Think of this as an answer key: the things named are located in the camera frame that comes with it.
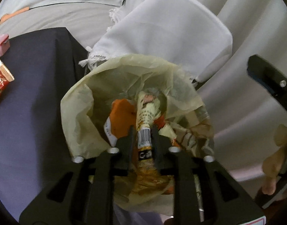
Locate yellow pink snack wrapper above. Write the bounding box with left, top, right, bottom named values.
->
left=0, top=59, right=14, bottom=82

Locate orange wooden back scratcher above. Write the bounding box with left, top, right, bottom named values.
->
left=0, top=7, right=30, bottom=25

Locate grey pleated curtain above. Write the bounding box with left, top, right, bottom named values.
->
left=198, top=0, right=287, bottom=196

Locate person's right hand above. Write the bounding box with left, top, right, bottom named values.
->
left=262, top=124, right=287, bottom=196

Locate grey covered sofa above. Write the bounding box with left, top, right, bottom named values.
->
left=0, top=0, right=233, bottom=82

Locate cream noodle snack wrapper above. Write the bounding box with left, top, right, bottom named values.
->
left=132, top=91, right=172, bottom=197

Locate trash bin with yellowish bag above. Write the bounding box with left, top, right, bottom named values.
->
left=60, top=53, right=216, bottom=216

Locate purple tablecloth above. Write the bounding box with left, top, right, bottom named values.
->
left=0, top=27, right=94, bottom=224

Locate pink toy box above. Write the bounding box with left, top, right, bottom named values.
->
left=0, top=34, right=10, bottom=57

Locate orange chip bag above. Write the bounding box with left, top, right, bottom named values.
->
left=103, top=98, right=182, bottom=150

